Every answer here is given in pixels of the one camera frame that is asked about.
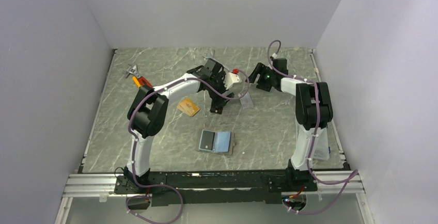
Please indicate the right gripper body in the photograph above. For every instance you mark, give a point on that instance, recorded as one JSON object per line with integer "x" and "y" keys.
{"x": 264, "y": 81}

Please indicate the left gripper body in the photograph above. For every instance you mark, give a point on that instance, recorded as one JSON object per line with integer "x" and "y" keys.
{"x": 216, "y": 97}

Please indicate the black credit card stack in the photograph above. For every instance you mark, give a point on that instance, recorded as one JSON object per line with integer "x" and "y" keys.
{"x": 216, "y": 109}

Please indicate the silver credit card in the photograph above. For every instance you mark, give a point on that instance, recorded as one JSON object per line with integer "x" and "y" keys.
{"x": 246, "y": 101}

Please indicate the gold credit card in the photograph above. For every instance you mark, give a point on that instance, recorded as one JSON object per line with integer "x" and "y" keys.
{"x": 188, "y": 107}

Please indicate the grey card holder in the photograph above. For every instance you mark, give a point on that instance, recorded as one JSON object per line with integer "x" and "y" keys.
{"x": 224, "y": 143}

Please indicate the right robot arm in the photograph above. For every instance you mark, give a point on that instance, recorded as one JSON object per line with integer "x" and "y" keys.
{"x": 313, "y": 112}

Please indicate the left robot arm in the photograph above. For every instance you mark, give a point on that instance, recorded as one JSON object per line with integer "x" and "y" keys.
{"x": 148, "y": 111}

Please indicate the silver open-end wrench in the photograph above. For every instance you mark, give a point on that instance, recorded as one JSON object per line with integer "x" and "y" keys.
{"x": 210, "y": 56}

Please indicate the orange utility knife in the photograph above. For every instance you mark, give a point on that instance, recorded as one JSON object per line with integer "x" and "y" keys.
{"x": 136, "y": 81}

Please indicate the red adjustable wrench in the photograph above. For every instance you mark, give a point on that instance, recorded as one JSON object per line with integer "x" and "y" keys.
{"x": 133, "y": 71}

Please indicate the clear plastic screw box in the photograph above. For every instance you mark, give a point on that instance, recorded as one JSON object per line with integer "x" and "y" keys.
{"x": 321, "y": 145}

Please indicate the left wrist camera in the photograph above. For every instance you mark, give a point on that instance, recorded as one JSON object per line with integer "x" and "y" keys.
{"x": 232, "y": 78}

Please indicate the black base frame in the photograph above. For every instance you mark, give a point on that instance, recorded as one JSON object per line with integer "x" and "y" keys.
{"x": 216, "y": 196}

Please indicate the aluminium rail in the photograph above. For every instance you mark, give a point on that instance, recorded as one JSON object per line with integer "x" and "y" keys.
{"x": 103, "y": 185}

